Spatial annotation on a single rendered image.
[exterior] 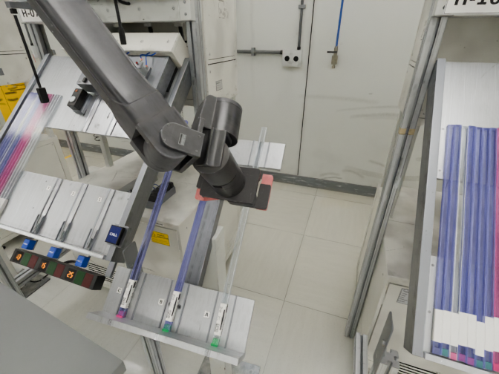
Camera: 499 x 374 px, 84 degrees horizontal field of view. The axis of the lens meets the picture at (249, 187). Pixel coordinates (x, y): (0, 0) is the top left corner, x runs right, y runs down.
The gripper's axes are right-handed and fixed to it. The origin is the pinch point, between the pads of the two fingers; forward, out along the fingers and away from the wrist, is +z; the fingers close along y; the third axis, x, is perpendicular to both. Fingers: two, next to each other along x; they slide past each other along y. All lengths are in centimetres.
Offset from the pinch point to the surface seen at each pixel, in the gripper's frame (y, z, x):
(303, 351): -17, 94, 41
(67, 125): 77, 18, -22
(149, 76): 44, 11, -40
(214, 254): 9.0, 18.3, 11.3
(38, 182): 78, 19, 0
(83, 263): 47, 17, 21
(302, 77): 12, 128, -144
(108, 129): 58, 18, -22
